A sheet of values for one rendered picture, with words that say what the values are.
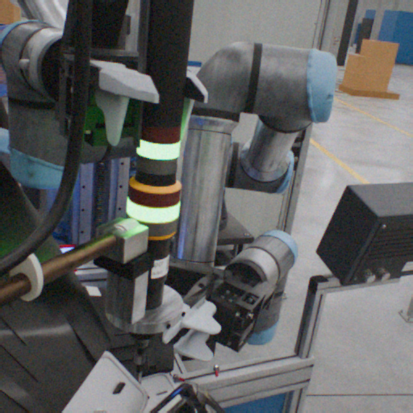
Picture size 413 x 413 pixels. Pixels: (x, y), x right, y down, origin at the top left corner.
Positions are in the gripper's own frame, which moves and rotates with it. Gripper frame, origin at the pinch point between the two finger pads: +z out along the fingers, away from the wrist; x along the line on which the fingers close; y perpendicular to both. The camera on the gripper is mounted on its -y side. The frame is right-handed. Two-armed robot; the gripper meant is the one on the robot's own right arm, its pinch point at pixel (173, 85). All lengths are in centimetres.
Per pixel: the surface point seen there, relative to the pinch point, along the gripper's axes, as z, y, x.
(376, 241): -21, 34, -64
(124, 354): -8.7, 31.1, -2.3
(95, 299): -22.4, 32.5, -4.9
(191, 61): -164, 18, -112
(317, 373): -89, 150, -152
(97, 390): 2.5, 23.7, 6.2
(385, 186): -27, 25, -72
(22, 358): 1.7, 19.2, 11.7
